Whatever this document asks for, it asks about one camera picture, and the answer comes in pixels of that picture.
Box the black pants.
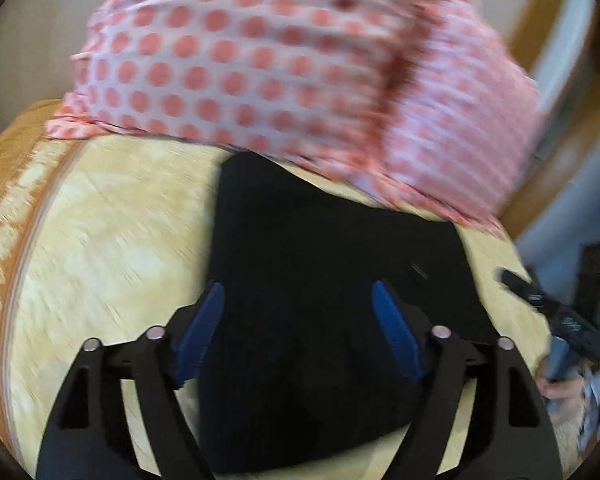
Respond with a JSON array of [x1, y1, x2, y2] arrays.
[[198, 153, 498, 474]]

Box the upper pink polka dot pillow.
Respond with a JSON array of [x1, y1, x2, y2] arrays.
[[46, 0, 422, 165]]

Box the cream patterned bedspread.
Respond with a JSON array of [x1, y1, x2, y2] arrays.
[[0, 100, 548, 479]]

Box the pink polka dot pillow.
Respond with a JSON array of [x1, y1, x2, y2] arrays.
[[298, 0, 545, 237], [46, 0, 422, 165]]

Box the wooden headboard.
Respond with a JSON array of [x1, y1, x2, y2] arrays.
[[500, 0, 600, 238]]

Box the right hand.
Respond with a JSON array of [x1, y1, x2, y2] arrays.
[[534, 359, 584, 426]]

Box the lower pink polka dot pillow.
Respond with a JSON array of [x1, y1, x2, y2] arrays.
[[298, 0, 545, 237]]

